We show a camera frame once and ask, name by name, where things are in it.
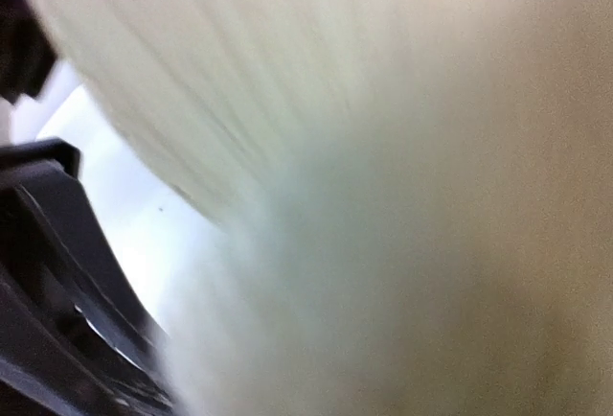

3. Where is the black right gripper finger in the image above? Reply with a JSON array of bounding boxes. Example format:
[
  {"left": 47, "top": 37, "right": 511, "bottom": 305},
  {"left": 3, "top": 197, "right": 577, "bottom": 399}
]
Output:
[{"left": 1, "top": 139, "right": 173, "bottom": 415}]

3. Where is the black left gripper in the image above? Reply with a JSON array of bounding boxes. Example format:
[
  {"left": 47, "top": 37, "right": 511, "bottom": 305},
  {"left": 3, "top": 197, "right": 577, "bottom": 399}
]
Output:
[{"left": 1, "top": 0, "right": 57, "bottom": 104}]

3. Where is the large bear print cushion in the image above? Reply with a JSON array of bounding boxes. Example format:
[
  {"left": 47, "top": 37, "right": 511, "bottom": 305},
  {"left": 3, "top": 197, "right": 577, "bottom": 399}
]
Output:
[{"left": 31, "top": 0, "right": 612, "bottom": 415}]

